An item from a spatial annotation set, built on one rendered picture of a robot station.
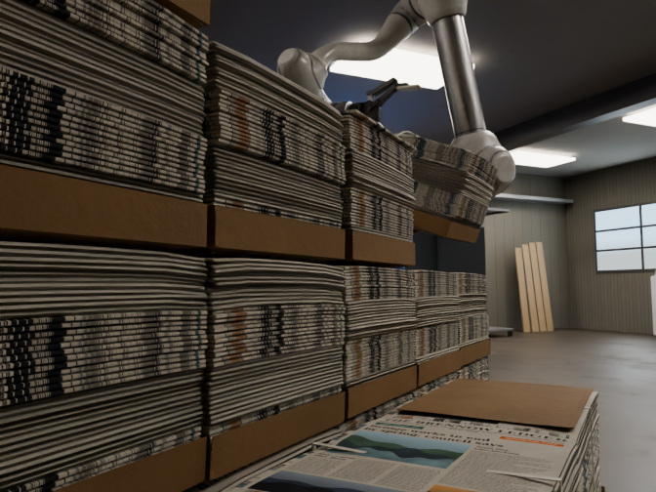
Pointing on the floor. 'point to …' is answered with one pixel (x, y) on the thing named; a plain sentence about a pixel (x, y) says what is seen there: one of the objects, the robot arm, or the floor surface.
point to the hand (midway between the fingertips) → (415, 110)
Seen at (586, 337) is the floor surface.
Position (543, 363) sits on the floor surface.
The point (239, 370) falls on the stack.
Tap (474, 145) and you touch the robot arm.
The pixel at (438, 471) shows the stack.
